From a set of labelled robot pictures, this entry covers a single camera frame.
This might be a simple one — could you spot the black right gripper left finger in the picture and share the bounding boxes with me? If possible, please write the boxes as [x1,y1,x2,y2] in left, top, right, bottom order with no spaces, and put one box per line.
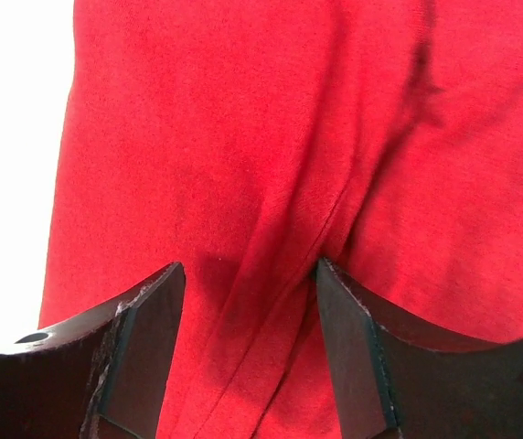
[0,262,185,438]

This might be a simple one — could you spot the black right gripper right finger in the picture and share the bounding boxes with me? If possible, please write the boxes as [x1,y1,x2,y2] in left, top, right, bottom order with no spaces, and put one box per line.
[315,260,523,438]

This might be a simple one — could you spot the dark red t shirt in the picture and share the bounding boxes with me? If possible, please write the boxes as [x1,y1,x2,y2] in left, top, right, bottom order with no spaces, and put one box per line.
[40,1,523,438]

